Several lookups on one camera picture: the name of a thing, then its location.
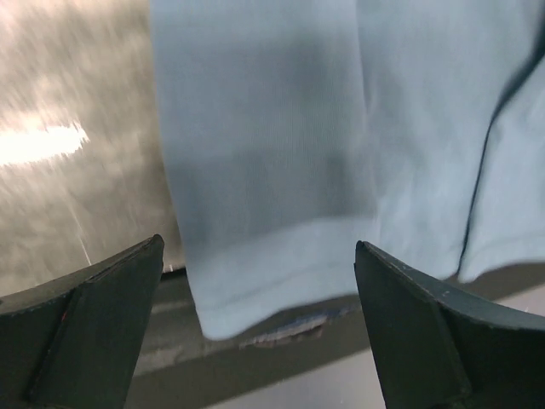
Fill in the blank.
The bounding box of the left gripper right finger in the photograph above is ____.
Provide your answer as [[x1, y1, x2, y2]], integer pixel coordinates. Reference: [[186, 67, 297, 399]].
[[354, 241, 544, 408]]

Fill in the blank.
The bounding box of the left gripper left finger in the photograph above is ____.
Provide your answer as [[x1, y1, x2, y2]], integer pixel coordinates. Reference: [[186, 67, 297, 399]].
[[1, 234, 164, 408]]

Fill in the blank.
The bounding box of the teal blue t shirt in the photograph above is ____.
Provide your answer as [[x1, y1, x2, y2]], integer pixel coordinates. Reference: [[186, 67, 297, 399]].
[[150, 1, 544, 340]]

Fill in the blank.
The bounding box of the black base beam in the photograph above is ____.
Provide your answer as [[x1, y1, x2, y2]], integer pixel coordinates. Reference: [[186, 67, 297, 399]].
[[123, 263, 545, 409]]

